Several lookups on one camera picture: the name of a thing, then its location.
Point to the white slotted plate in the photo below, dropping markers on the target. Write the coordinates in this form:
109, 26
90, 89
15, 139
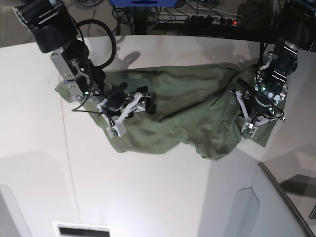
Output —
64, 229

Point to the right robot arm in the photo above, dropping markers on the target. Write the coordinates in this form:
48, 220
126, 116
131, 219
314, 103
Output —
55, 32

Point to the blue box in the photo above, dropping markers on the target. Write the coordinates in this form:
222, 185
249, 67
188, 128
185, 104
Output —
144, 3

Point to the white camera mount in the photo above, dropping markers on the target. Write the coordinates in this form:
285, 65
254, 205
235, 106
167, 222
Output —
121, 116
250, 127

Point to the black power strip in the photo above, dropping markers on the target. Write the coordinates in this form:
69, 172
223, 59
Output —
215, 20

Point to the black table leg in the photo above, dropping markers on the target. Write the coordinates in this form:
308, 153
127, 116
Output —
140, 18

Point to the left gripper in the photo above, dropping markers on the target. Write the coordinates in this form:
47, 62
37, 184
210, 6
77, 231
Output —
261, 106

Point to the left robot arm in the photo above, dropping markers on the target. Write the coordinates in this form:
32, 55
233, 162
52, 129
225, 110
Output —
296, 29

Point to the green t-shirt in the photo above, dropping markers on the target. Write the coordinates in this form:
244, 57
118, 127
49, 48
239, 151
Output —
195, 106

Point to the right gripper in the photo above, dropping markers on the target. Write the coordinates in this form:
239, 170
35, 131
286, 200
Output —
116, 99

